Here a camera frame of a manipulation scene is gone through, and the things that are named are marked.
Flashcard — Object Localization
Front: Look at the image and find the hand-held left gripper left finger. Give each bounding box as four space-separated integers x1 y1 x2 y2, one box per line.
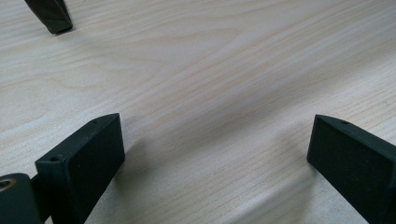
35 112 126 224

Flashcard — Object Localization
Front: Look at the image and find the small black shelf table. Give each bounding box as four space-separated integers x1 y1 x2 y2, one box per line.
23 0 75 35

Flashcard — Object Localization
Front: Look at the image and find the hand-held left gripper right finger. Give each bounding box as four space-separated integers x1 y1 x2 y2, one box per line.
306 114 396 224

